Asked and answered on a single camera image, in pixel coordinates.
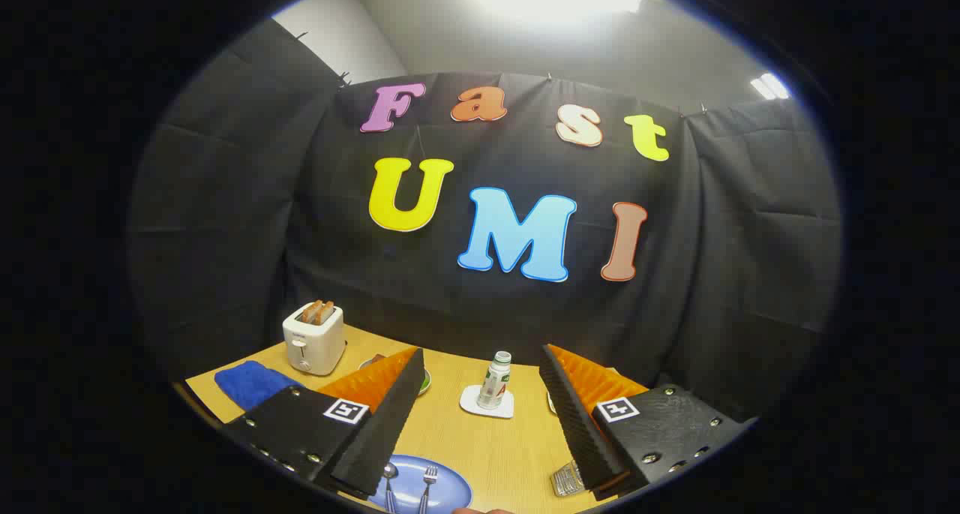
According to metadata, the checkered handle fork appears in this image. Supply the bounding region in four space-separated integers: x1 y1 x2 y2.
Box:
416 465 439 514

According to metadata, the blue folded cloth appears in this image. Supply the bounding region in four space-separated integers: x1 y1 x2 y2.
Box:
214 360 305 412

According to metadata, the blue round plate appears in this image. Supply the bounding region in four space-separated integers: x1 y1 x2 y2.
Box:
367 454 473 514

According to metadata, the white oval food plate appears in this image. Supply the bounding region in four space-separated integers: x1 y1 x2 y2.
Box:
358 353 432 396

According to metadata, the white toaster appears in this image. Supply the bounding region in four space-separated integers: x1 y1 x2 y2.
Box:
282 302 347 376

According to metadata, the small ceiling light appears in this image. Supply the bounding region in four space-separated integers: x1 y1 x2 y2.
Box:
750 73 791 101

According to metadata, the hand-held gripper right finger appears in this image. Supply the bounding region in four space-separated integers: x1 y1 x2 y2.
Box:
538 344 758 500

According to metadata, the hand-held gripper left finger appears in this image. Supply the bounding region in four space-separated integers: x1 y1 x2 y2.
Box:
221 347 427 501

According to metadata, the white coaster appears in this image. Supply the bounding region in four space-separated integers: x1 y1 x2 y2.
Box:
459 384 516 419

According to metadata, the metal wire rack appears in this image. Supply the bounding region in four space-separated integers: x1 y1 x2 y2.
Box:
550 460 587 498

